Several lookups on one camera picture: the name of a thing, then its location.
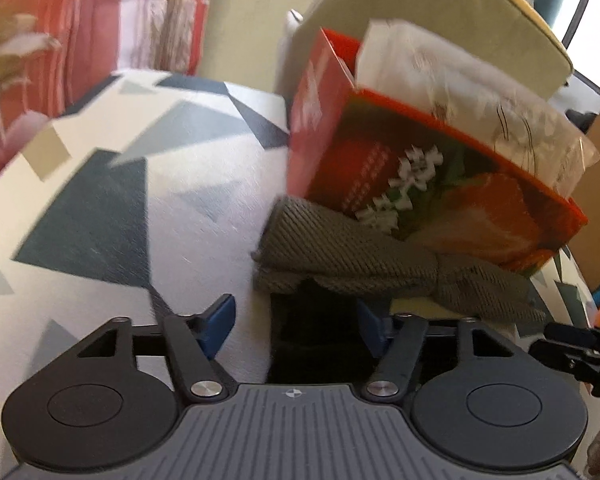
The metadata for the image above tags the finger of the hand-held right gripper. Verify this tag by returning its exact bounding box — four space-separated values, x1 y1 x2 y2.
529 339 600 398
544 322 600 348

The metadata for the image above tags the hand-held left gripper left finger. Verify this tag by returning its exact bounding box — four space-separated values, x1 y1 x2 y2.
77 294 238 403

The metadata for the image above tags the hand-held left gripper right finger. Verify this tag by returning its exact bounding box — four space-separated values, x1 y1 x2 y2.
356 300 521 403

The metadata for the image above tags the black cloth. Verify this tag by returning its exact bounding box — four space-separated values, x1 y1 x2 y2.
267 280 396 386

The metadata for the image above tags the grey knitted towel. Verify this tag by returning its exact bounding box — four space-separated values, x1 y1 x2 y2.
252 197 548 326

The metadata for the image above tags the red printed cardboard box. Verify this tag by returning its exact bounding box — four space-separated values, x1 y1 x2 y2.
286 27 588 278

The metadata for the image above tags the white plastic packet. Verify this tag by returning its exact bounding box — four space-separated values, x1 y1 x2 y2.
355 19 600 198

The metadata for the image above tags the pink printed backdrop cloth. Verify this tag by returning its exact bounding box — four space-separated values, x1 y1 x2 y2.
0 0 221 181

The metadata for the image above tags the beige chair with yellow trim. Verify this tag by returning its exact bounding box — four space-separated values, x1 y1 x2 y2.
197 0 573 111

